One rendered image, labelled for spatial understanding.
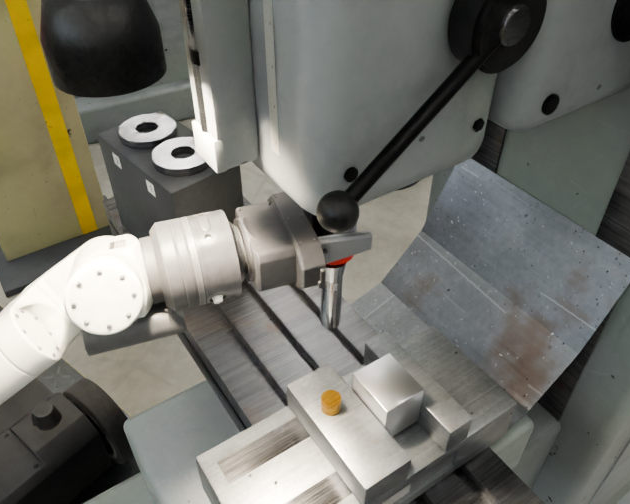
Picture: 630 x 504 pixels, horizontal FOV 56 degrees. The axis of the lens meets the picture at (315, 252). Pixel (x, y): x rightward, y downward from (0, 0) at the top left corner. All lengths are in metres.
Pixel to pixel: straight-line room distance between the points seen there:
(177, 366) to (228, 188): 1.24
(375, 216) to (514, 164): 1.73
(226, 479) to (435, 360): 0.29
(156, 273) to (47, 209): 1.99
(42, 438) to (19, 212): 1.39
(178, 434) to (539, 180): 0.63
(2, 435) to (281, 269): 0.87
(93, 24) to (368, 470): 0.47
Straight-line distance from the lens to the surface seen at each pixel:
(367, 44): 0.40
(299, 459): 0.69
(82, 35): 0.39
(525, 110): 0.53
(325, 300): 0.68
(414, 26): 0.42
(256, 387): 0.83
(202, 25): 0.43
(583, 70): 0.57
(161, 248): 0.55
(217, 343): 0.88
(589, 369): 1.00
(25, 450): 1.29
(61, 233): 2.61
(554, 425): 1.11
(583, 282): 0.88
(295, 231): 0.57
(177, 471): 0.87
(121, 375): 2.10
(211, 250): 0.55
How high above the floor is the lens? 1.60
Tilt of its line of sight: 41 degrees down
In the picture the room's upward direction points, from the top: straight up
